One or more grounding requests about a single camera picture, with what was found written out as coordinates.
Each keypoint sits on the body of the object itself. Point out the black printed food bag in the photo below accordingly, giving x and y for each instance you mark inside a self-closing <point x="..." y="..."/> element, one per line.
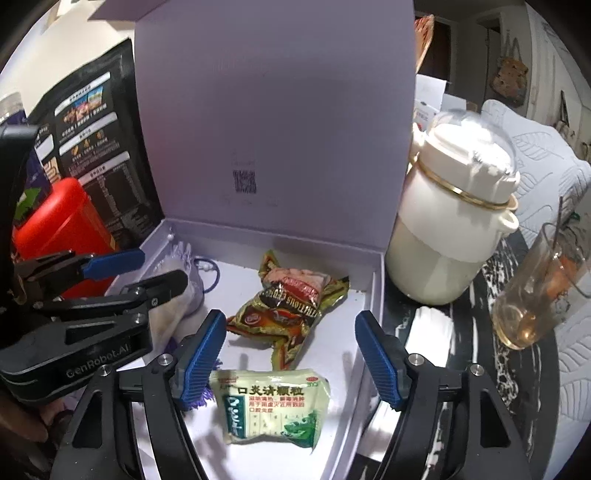
<point x="90" y="130"/>

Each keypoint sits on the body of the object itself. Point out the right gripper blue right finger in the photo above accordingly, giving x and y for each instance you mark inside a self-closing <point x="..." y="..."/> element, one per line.
<point x="483" y="442"/>

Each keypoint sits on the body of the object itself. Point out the white ceramic lidded pot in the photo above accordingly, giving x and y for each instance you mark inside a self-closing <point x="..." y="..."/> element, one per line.
<point x="458" y="202"/>

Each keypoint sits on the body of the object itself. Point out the green white medicine packet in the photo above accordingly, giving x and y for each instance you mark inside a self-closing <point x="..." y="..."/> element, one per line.
<point x="281" y="405"/>

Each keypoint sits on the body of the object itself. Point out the clear bag with white item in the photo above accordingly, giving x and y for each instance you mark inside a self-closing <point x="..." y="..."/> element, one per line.
<point x="163" y="321"/>

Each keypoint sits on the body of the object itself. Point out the brown cereal snack packet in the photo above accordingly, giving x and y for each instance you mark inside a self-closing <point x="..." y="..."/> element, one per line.
<point x="283" y="313"/>

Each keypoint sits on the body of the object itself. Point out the hanging patterned tote bag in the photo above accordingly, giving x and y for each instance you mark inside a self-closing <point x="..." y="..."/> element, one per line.
<point x="510" y="81"/>

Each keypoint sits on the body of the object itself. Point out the red plastic container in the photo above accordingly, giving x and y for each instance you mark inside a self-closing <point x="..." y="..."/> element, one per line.
<point x="66" y="221"/>

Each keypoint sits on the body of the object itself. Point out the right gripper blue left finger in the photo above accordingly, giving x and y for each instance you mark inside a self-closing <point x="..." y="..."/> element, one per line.
<point x="100" y="441"/>

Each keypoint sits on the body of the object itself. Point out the clear glass mug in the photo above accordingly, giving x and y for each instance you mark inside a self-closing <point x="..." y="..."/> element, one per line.
<point x="549" y="287"/>

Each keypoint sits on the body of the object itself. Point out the light blue leaf cushion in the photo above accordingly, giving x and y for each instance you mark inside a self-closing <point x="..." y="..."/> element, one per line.
<point x="553" y="179"/>

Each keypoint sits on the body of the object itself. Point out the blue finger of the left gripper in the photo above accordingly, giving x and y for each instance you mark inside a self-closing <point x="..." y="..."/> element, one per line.
<point x="155" y="291"/>
<point x="113" y="264"/>

